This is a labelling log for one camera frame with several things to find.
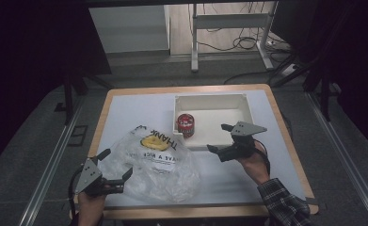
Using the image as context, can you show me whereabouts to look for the black floor cables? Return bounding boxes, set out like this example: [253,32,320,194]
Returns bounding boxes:
[200,2,294,86]

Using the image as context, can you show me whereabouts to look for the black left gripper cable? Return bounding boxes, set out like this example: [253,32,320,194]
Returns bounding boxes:
[67,163,87,226]

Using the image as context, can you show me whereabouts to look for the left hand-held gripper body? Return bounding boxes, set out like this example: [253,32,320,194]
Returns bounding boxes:
[74,158,124,198]

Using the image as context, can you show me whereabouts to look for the metal floor rail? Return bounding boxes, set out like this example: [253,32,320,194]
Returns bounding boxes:
[17,97,86,226]
[307,92,368,226]

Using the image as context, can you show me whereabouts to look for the white plastic bin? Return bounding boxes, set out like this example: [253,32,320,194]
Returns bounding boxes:
[171,93,257,151]

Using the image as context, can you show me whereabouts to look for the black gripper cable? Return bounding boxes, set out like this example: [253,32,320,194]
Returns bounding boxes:
[253,146,272,177]
[67,163,87,226]

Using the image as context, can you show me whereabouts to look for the clear printed plastic bag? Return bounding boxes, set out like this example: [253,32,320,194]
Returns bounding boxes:
[100,124,201,203]

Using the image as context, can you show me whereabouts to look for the wooden table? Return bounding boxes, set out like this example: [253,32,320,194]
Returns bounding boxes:
[70,83,320,220]

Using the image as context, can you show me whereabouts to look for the white power strip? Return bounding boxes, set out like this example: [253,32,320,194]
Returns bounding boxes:
[280,63,298,78]

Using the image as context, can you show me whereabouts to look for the person's left hand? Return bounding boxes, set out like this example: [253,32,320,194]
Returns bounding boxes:
[77,190,108,210]

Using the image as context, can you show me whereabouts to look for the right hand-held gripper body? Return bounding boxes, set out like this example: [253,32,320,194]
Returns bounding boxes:
[217,121,268,163]

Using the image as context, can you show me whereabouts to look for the person's right hand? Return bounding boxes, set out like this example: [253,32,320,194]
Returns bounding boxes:
[237,140,271,186]

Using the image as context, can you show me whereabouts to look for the red can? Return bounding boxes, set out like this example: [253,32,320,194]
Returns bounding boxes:
[175,113,196,139]

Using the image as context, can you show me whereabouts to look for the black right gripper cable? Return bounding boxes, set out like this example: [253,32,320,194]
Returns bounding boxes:
[253,146,272,177]

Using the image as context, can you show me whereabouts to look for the black metal stand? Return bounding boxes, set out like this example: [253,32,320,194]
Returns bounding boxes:
[62,70,114,126]
[272,46,343,121]

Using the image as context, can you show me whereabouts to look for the white table mat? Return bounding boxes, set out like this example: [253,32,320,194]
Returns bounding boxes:
[96,89,308,210]

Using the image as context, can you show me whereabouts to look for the white metal desk frame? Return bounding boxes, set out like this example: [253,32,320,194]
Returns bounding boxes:
[190,1,280,73]

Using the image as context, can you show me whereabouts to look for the black floor vent frame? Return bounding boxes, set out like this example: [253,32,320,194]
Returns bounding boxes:
[68,124,89,147]

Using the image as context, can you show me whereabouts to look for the white cabinet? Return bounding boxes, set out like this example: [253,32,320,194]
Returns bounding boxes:
[87,4,170,55]

